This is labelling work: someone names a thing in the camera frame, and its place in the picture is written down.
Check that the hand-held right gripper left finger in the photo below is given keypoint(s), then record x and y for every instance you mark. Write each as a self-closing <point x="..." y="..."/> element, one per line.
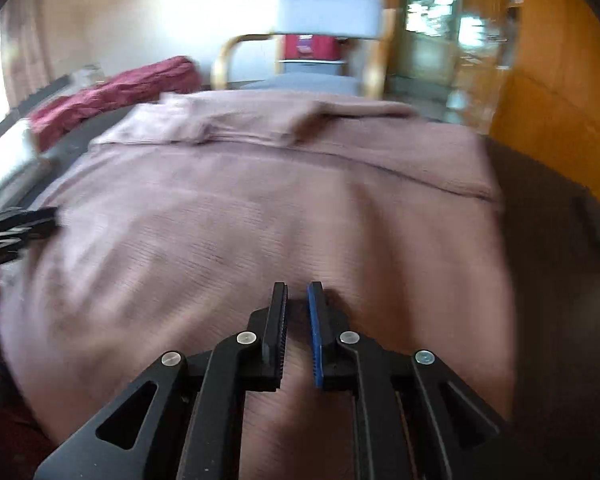
<point x="280" y="340"/>

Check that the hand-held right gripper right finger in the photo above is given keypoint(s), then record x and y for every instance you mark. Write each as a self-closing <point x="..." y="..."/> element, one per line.
<point x="316" y="345"/>

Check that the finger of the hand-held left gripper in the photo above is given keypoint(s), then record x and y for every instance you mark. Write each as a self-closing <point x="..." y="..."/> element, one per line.
<point x="2" y="250"/>
<point x="25" y="219"/>

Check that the dusty pink waffle garment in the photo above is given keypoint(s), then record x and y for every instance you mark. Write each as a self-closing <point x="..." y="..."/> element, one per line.
<point x="230" y="210"/>

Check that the white fluffy garment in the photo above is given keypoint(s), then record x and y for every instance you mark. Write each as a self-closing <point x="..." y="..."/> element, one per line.
<point x="10" y="160"/>

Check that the maroon knitted garment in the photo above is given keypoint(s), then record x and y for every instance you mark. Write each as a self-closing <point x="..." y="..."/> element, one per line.
<point x="115" y="92"/>

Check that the red box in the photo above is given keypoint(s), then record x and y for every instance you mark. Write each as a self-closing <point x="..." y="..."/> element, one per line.
<point x="310" y="47"/>

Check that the wooden glass-door cabinet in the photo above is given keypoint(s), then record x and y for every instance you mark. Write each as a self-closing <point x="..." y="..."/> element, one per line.
<point x="430" y="50"/>

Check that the blue-grey wooden armchair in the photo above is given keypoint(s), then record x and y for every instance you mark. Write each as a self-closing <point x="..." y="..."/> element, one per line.
<point x="330" y="15"/>

